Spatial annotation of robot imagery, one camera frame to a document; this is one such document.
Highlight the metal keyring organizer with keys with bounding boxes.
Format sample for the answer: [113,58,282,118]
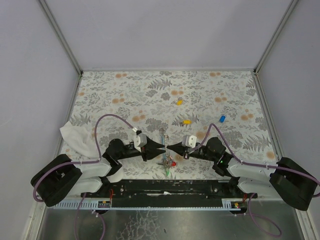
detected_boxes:
[158,128,177,177]

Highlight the blue key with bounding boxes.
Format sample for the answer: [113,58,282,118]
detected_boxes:
[219,115,226,123]

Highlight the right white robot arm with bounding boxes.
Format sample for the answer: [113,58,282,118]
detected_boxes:
[167,136,318,211]

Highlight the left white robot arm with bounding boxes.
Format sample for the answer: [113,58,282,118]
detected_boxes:
[30,133,165,207]

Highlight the yellow key near centre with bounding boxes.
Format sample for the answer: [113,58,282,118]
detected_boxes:
[180,120,192,125]

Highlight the yellow key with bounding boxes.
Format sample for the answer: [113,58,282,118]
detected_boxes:
[173,97,183,106]
[180,120,192,125]

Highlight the white cloth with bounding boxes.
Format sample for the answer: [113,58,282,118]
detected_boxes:
[59,119,124,184]

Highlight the floral table mat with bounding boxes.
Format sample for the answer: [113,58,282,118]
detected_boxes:
[69,71,278,164]

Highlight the yellow key far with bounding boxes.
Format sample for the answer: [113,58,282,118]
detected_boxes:
[173,97,183,106]

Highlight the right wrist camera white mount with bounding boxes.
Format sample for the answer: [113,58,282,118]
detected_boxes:
[181,135,197,149]

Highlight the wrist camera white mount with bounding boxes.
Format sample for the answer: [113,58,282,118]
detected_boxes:
[132,127,148,148]
[181,135,197,149]

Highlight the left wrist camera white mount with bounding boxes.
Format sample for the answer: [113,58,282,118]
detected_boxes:
[132,127,148,148]

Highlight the purple cable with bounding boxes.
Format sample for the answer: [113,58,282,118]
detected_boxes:
[239,192,282,237]
[189,123,320,198]
[33,114,137,202]
[74,192,107,240]

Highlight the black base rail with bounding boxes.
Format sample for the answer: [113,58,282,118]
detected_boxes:
[86,179,249,209]

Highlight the purple cable lower left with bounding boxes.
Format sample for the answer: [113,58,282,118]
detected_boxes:
[74,192,107,240]

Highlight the purple cable lower right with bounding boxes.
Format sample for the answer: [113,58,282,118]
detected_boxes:
[239,192,282,237]

